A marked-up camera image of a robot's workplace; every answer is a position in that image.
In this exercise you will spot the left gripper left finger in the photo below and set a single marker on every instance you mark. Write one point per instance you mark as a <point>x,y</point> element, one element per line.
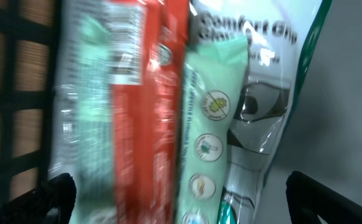
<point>51,202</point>

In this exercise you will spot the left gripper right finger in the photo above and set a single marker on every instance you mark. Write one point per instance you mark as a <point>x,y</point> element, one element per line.
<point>310,202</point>

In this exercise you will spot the mint green wipes pack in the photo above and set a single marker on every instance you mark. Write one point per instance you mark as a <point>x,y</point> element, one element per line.
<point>213,78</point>

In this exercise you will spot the green 3M gloves package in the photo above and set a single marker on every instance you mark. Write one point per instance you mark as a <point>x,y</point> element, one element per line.
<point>281,35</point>

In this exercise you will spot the red stick sachet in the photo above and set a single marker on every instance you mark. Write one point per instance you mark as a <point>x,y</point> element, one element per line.
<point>147,48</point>

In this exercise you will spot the grey plastic mesh basket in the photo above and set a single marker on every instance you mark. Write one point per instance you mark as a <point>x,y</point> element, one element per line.
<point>31,34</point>

